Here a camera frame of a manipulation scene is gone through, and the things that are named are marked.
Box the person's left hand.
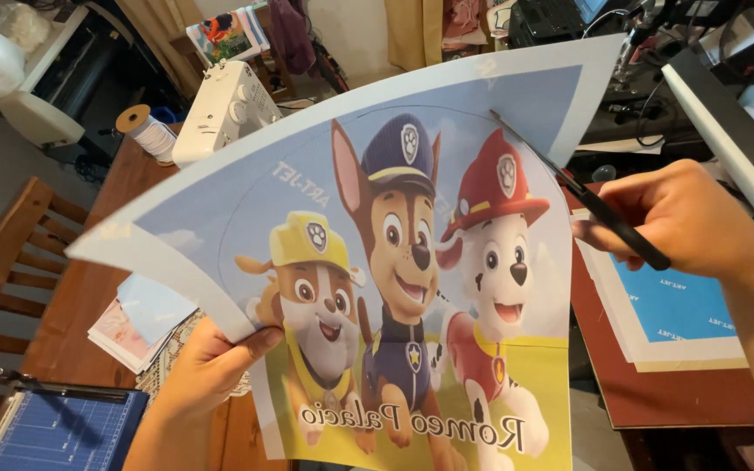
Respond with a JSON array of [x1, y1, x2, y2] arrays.
[[148, 318, 284, 425]]

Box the person's right hand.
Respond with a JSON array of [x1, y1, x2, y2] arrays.
[[571, 159, 754, 290]]

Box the black scissors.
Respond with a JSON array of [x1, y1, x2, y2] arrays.
[[488, 109, 672, 272]]

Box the printed cartoon dogs sheet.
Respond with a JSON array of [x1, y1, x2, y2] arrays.
[[65, 34, 627, 471]]

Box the blue sheet with white border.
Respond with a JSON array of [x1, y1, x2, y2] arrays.
[[571, 209, 750, 374]]

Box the dark red board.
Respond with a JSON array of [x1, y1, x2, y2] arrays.
[[560, 183, 754, 430]]

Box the black long roll machine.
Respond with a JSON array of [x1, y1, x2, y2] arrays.
[[668, 47, 754, 220]]

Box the black laptop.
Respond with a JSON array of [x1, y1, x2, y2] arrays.
[[509, 0, 610, 48]]

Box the heap of pink clothes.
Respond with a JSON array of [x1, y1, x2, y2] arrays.
[[442, 0, 515, 63]]

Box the yellow curtain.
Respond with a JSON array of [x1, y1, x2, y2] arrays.
[[384, 0, 445, 72]]

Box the purple garment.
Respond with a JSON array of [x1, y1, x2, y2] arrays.
[[267, 0, 318, 76]]

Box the white sewing machine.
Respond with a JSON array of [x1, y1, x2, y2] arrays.
[[171, 60, 283, 168]]

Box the wooden chair with printed cloths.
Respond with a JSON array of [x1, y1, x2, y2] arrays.
[[168, 3, 296, 102]]

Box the white lace doily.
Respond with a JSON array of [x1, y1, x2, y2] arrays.
[[135, 311, 252, 410]]

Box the stack of printed paper sheets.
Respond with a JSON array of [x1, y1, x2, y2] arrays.
[[87, 273, 199, 375]]

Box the white desk with black printer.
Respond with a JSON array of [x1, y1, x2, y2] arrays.
[[0, 0, 178, 148]]

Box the blue paper trimmer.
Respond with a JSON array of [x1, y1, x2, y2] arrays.
[[0, 365, 150, 471]]

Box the wooden slatted chair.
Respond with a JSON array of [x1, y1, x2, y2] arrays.
[[0, 177, 90, 462]]

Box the cluttered black table with cables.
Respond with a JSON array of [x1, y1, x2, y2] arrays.
[[576, 26, 718, 161]]

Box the spool of white elastic cord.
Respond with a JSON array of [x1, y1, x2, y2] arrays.
[[115, 105, 178, 167]]

